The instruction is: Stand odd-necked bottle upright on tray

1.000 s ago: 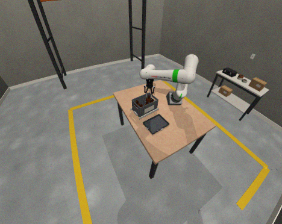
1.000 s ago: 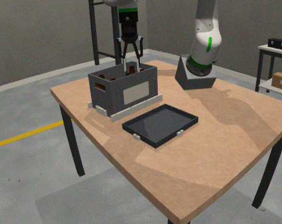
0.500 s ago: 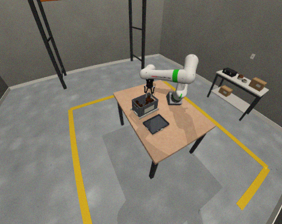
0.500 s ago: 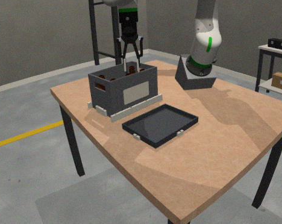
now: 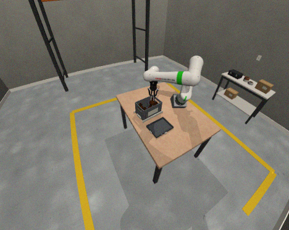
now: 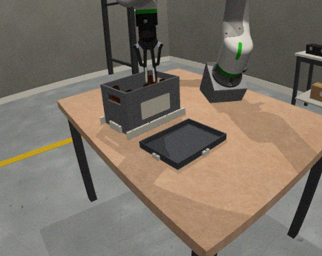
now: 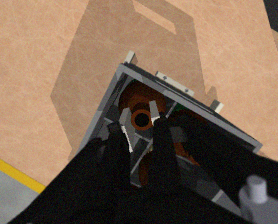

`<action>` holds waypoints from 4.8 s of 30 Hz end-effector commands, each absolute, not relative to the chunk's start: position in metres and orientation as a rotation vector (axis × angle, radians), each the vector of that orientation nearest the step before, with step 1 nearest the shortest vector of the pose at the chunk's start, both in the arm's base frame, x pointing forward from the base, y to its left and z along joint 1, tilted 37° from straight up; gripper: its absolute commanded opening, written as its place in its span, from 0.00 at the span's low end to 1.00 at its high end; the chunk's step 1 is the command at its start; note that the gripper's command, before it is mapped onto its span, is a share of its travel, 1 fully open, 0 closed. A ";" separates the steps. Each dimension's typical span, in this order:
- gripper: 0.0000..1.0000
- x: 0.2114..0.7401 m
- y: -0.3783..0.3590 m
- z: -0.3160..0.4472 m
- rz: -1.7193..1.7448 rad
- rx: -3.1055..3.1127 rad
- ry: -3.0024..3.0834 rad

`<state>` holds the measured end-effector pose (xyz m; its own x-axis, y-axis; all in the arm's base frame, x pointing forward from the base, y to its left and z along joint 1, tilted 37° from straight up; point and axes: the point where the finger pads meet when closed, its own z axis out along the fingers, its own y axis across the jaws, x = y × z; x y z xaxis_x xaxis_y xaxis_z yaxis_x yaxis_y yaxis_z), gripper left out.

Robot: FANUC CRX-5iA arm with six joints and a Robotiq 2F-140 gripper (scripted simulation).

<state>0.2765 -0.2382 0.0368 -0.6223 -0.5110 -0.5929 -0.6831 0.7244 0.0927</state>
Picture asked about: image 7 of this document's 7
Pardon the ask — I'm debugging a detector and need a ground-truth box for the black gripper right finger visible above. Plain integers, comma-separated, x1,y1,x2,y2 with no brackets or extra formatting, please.
142,100,278,224

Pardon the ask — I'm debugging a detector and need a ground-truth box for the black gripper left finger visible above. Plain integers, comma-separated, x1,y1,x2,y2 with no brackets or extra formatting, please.
7,108,135,224

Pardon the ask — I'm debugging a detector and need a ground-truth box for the grey divided crate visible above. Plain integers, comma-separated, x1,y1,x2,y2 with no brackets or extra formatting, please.
75,63,234,203

